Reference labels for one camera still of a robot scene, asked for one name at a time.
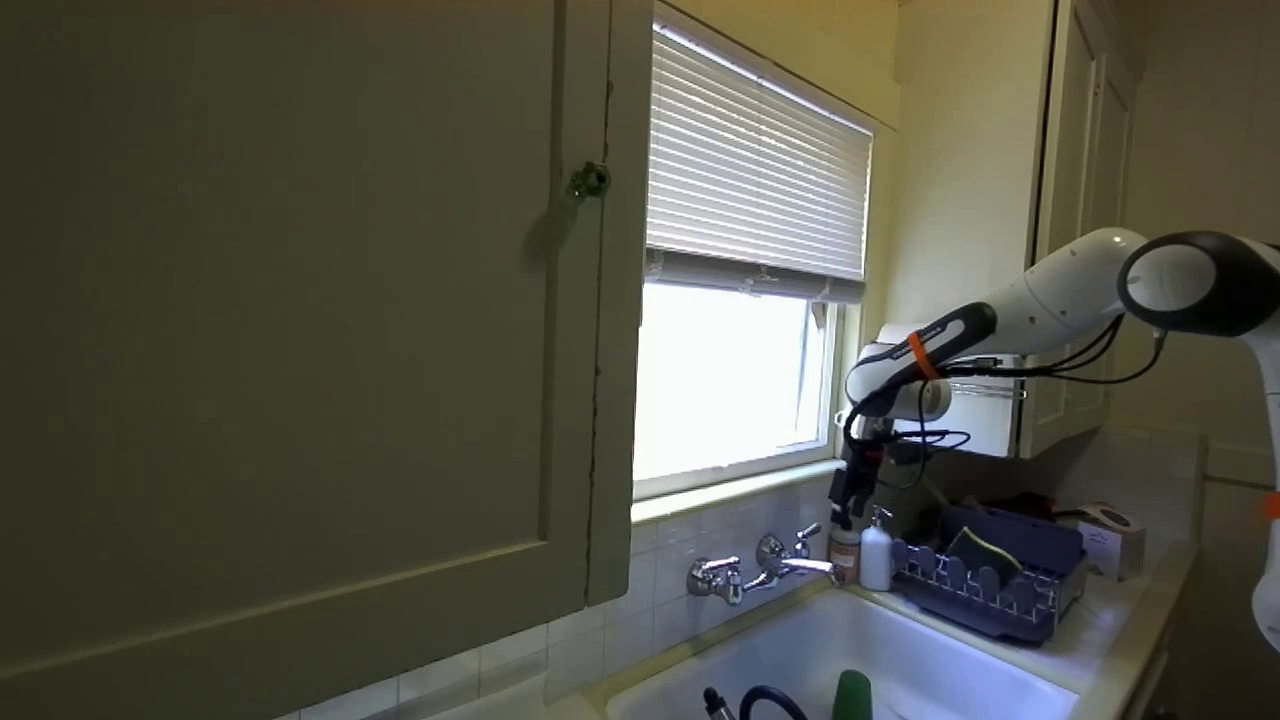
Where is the brown soap bottle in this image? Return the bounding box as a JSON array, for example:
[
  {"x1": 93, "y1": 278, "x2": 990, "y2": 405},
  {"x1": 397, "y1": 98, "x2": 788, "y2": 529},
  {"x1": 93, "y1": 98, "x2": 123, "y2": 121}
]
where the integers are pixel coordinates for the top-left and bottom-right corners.
[{"x1": 829, "y1": 520, "x2": 862, "y2": 587}]

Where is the white pump bottle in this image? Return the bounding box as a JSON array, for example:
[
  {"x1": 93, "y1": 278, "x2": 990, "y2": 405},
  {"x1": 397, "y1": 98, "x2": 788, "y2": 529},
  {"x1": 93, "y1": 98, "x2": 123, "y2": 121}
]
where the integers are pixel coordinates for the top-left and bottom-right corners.
[{"x1": 860, "y1": 505, "x2": 895, "y2": 593}]

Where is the paper towel roll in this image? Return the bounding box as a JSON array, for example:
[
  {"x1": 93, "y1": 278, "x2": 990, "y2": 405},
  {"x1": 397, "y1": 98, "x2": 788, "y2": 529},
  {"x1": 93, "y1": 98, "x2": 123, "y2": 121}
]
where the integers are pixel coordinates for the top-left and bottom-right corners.
[{"x1": 872, "y1": 322, "x2": 1025, "y2": 459}]

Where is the yellow green sponge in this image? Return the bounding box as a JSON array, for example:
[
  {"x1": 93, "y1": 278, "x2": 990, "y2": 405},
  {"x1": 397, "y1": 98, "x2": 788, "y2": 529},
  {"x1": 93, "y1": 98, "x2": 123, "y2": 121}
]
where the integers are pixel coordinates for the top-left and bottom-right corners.
[{"x1": 945, "y1": 526, "x2": 1025, "y2": 585}]

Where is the window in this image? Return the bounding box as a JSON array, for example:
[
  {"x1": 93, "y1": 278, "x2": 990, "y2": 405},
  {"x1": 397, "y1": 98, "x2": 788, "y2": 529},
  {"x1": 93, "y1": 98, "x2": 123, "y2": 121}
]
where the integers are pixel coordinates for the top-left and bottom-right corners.
[{"x1": 632, "y1": 5, "x2": 881, "y2": 501}]

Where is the white sink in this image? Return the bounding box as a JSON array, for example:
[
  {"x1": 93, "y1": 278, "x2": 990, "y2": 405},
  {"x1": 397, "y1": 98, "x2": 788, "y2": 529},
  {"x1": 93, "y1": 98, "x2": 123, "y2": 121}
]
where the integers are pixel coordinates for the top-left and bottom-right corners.
[{"x1": 604, "y1": 588, "x2": 1083, "y2": 720}]

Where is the blue dish rack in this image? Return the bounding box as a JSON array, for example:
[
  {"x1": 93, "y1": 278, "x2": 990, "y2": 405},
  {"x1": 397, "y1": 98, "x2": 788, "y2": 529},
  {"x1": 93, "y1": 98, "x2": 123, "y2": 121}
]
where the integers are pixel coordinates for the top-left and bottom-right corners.
[{"x1": 888, "y1": 503, "x2": 1091, "y2": 645}]

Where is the green bottle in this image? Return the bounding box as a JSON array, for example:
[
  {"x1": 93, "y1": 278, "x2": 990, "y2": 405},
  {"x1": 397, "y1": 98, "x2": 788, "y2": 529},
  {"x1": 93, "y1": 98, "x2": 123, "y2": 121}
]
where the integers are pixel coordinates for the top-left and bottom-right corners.
[{"x1": 832, "y1": 669, "x2": 875, "y2": 720}]

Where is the small white box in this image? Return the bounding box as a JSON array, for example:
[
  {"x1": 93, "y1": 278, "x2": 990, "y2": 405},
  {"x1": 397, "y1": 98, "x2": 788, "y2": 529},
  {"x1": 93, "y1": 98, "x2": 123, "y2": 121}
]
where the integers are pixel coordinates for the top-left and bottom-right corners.
[{"x1": 1076, "y1": 503, "x2": 1148, "y2": 583}]

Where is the white window blind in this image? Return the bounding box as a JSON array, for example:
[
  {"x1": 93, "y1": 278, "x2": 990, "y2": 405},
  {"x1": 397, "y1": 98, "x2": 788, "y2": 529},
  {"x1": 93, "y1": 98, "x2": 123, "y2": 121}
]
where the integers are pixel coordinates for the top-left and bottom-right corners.
[{"x1": 645, "y1": 22, "x2": 875, "y2": 305}]

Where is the tall cream cabinet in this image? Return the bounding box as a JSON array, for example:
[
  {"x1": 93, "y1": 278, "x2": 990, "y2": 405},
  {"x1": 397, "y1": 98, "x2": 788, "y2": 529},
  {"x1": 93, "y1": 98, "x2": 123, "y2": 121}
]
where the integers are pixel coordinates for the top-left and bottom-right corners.
[{"x1": 1018, "y1": 0, "x2": 1143, "y2": 460}]

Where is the green glass cabinet knob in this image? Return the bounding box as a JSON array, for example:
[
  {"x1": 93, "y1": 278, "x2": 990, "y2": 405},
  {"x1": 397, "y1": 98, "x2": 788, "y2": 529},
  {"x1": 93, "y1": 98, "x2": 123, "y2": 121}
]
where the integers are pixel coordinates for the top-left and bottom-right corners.
[{"x1": 567, "y1": 160, "x2": 613, "y2": 202}]

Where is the chrome wall tap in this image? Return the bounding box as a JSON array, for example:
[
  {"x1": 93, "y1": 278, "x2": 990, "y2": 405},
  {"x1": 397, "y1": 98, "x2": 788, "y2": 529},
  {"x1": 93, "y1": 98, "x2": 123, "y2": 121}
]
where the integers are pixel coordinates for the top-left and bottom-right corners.
[{"x1": 686, "y1": 522, "x2": 843, "y2": 607}]

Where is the black hose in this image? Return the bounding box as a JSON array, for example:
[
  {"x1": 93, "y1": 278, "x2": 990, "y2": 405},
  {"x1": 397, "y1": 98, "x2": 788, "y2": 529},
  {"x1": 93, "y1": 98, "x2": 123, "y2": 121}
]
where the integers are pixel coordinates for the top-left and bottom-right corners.
[{"x1": 738, "y1": 685, "x2": 811, "y2": 720}]

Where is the wall cabinet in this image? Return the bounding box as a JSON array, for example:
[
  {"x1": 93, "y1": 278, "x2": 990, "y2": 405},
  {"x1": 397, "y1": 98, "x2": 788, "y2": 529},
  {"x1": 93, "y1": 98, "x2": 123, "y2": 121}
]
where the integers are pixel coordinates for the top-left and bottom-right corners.
[{"x1": 0, "y1": 0, "x2": 657, "y2": 720}]

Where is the wall cabinet door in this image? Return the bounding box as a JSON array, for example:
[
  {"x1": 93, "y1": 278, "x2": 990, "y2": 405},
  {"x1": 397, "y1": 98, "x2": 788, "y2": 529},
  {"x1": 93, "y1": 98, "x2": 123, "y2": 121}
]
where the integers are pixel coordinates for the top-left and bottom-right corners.
[{"x1": 0, "y1": 0, "x2": 613, "y2": 693}]

